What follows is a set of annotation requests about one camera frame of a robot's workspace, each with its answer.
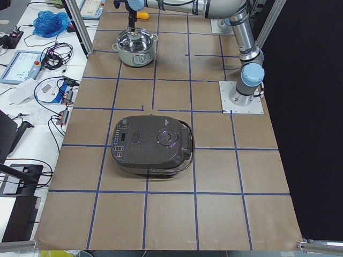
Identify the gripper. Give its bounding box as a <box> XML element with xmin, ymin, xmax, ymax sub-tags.
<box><xmin>113</xmin><ymin>0</ymin><xmax>137</xmax><ymax>25</ymax></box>

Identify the yellow corn cob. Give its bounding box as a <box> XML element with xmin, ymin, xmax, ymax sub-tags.
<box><xmin>137</xmin><ymin>12</ymin><xmax>150</xmax><ymax>20</ymax></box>

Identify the glass pot lid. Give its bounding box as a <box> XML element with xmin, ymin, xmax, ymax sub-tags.
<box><xmin>116</xmin><ymin>28</ymin><xmax>154</xmax><ymax>53</ymax></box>

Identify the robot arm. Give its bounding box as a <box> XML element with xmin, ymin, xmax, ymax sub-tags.
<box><xmin>113</xmin><ymin>0</ymin><xmax>265</xmax><ymax>107</ymax></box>

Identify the pale green electric pot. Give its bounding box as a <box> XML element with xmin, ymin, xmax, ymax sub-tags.
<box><xmin>112</xmin><ymin>34</ymin><xmax>158</xmax><ymax>67</ymax></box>

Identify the teach pendant tablet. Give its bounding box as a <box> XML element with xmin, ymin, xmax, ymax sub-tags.
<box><xmin>79</xmin><ymin>0</ymin><xmax>106</xmax><ymax>20</ymax></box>
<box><xmin>1</xmin><ymin>50</ymin><xmax>42</xmax><ymax>85</ymax></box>

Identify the emergency stop button box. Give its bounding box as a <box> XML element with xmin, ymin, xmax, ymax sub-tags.
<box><xmin>66</xmin><ymin>23</ymin><xmax>75</xmax><ymax>33</ymax></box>

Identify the blue plastic bag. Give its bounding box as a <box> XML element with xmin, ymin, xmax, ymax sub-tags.
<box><xmin>33</xmin><ymin>11</ymin><xmax>71</xmax><ymax>38</ymax></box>

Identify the white paper box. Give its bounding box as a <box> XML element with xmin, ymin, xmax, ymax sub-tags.
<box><xmin>9</xmin><ymin>78</ymin><xmax>38</xmax><ymax>105</ymax></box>

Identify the black rice cooker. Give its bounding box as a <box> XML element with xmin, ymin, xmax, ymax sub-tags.
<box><xmin>111</xmin><ymin>115</ymin><xmax>195</xmax><ymax>177</ymax></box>

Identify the aluminium frame post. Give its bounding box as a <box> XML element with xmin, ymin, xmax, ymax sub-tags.
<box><xmin>62</xmin><ymin>0</ymin><xmax>94</xmax><ymax>57</ymax></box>

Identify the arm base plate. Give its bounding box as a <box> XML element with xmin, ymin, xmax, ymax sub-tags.
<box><xmin>211</xmin><ymin>19</ymin><xmax>234</xmax><ymax>36</ymax></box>
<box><xmin>219</xmin><ymin>81</ymin><xmax>264</xmax><ymax>115</ymax></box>

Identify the bundle of black cables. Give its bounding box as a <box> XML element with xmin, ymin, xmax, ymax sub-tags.
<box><xmin>41</xmin><ymin>42</ymin><xmax>73</xmax><ymax>73</ymax></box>

